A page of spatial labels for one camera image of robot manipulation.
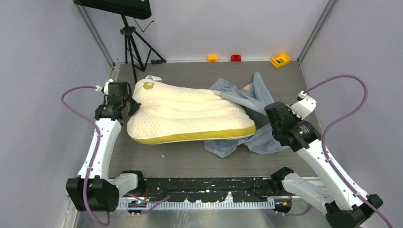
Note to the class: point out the black tripod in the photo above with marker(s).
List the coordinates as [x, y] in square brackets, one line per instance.
[132, 52]

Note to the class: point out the yellow plastic bin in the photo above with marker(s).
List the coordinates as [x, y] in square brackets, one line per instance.
[280, 60]

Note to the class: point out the cream pillow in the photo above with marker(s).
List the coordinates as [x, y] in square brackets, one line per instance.
[170, 113]

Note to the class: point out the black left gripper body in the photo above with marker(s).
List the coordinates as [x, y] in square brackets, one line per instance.
[132, 106]

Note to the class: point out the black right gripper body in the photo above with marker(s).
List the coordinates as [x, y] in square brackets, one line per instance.
[275, 134]

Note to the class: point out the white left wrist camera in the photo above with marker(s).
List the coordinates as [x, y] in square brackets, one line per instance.
[104, 89]

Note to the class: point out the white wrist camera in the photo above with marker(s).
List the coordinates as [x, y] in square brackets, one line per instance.
[104, 89]
[304, 106]

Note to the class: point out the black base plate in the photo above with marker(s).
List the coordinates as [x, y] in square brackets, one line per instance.
[241, 189]

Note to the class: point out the red toy block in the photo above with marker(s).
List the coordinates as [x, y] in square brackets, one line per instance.
[235, 58]

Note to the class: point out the small black block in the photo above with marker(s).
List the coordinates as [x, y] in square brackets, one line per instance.
[156, 61]

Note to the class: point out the orange toy block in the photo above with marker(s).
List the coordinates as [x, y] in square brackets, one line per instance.
[212, 58]

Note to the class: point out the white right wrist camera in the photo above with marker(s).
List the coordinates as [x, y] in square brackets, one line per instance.
[304, 106]

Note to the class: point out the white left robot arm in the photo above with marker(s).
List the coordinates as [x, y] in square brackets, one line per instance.
[92, 189]

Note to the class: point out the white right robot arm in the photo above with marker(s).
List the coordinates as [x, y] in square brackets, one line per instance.
[343, 203]

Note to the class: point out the blue pillowcase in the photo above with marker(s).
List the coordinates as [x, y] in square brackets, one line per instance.
[253, 98]

